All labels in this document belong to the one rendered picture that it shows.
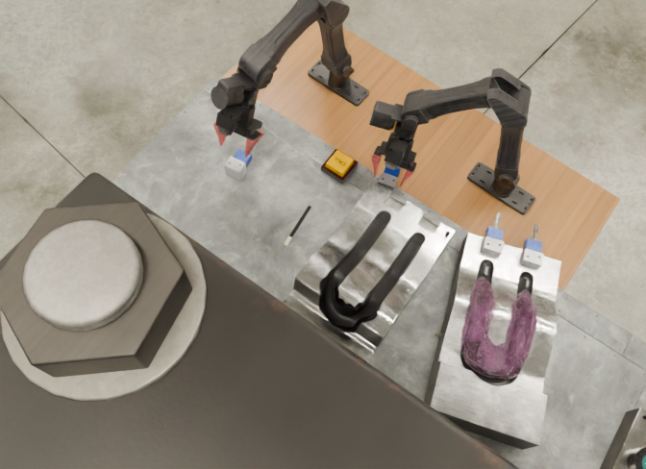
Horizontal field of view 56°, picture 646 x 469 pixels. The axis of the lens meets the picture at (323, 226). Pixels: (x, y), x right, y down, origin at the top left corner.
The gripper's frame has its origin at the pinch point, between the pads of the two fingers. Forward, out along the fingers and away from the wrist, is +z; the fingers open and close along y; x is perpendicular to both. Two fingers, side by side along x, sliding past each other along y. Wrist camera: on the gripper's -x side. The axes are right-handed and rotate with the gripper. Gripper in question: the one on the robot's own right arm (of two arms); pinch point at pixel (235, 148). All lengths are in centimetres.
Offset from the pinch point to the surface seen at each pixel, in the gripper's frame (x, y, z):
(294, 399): -112, 52, -60
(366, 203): 4.5, 38.7, 1.3
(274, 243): -7.2, 20.3, 18.4
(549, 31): 206, 72, -12
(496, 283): 3, 79, 6
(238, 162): 3.4, 0.8, 6.2
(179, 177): -2.3, -13.9, 15.7
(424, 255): -1, 59, 5
